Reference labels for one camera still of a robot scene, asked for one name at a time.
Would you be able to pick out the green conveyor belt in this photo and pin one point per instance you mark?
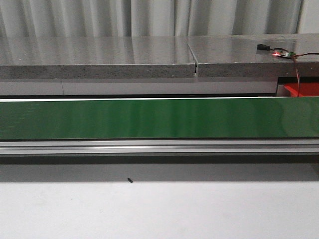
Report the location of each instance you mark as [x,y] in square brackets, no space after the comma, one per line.
[161,118]

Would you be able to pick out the grey stone countertop left slab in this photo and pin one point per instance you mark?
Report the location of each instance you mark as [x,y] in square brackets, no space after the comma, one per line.
[95,58]

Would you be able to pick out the black connector plug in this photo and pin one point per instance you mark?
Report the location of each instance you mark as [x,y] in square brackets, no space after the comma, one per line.
[263,47]

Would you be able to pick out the small green circuit board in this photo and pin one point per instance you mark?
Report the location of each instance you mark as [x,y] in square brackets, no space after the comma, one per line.
[284,54]

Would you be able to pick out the red plastic bin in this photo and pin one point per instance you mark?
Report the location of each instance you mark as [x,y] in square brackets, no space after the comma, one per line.
[302,90]

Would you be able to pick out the grey pleated curtain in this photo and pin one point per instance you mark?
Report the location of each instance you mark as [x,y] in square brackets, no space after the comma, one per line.
[37,18]

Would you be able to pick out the aluminium conveyor frame rail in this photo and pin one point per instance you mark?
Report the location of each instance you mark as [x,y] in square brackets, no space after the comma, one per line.
[279,146]

